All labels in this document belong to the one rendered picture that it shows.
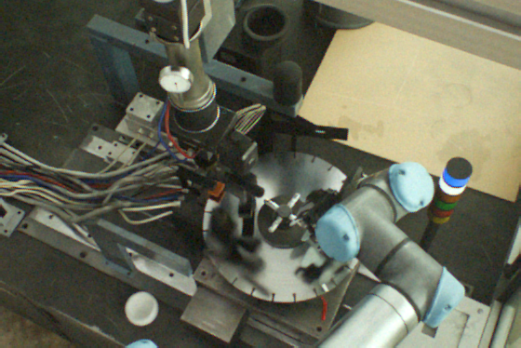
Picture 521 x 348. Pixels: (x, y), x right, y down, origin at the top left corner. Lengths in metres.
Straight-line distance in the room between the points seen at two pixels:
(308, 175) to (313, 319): 0.29
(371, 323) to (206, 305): 0.60
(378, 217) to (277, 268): 0.39
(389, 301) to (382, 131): 0.84
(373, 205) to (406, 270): 0.11
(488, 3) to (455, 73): 1.61
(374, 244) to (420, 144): 0.76
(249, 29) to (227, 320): 0.69
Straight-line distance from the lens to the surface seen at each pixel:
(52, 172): 1.74
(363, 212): 1.01
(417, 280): 0.98
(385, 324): 0.94
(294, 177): 1.43
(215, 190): 1.40
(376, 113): 1.76
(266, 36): 1.63
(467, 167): 1.24
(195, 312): 1.47
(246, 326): 1.52
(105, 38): 1.59
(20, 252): 1.69
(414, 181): 1.05
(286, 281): 1.34
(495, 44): 0.27
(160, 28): 0.96
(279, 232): 1.36
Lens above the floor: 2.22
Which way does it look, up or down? 60 degrees down
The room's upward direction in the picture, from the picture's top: 5 degrees counter-clockwise
